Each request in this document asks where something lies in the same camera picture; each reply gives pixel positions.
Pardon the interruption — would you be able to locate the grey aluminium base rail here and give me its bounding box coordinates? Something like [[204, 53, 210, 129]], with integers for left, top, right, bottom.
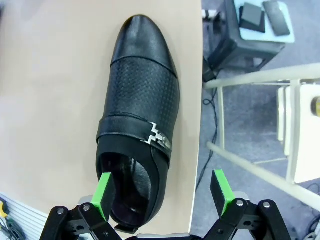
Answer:
[[0, 191, 52, 240]]

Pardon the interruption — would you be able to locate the cream metal frame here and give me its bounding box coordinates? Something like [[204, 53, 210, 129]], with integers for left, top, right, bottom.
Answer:
[[203, 63, 320, 206]]

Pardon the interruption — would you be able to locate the black power adapter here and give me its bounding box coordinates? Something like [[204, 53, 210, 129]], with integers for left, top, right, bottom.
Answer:
[[202, 56, 221, 83]]

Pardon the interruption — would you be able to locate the black cable bundle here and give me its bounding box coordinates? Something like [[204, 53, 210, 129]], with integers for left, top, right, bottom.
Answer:
[[0, 217, 26, 240]]

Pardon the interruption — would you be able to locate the dark grey plastic stool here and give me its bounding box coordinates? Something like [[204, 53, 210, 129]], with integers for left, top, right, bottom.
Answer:
[[206, 0, 296, 75]]

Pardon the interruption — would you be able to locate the black floor cable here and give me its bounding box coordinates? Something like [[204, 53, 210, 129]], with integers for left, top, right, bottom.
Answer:
[[194, 87, 226, 191]]

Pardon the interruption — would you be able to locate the black smartphone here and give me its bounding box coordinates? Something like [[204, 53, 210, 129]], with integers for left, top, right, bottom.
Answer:
[[262, 0, 291, 37]]

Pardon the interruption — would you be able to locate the black flat case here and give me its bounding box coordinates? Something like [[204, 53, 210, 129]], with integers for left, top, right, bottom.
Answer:
[[239, 2, 266, 34]]

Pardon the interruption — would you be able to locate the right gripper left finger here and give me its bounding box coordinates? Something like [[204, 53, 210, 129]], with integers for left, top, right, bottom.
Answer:
[[42, 172, 123, 240]]

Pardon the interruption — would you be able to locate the black buckled dress shoe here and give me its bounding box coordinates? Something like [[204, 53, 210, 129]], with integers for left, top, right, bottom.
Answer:
[[95, 15, 181, 235]]

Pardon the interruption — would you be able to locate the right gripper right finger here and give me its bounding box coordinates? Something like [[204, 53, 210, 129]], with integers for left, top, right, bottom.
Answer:
[[203, 169, 292, 240]]

